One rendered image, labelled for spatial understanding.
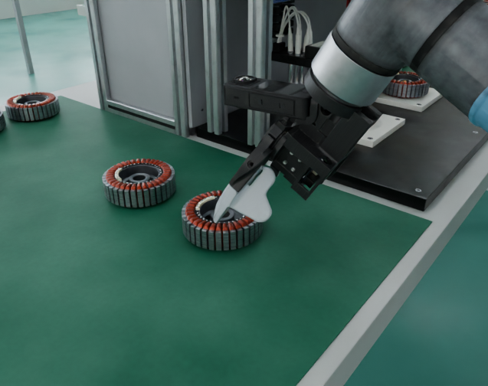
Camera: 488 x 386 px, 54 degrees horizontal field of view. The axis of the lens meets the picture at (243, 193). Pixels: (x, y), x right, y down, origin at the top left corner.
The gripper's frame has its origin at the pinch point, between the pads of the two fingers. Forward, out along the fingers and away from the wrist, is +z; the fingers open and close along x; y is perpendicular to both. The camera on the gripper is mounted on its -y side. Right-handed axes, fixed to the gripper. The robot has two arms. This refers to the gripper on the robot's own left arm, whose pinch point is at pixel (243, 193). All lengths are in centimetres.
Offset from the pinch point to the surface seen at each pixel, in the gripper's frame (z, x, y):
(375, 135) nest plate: 0.9, 37.3, 6.1
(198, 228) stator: 5.0, -5.5, -1.1
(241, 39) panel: 4.9, 39.8, -27.8
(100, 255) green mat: 12.8, -13.6, -8.0
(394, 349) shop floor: 65, 66, 51
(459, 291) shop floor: 60, 104, 60
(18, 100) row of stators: 38, 13, -58
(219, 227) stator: 3.4, -4.2, 0.8
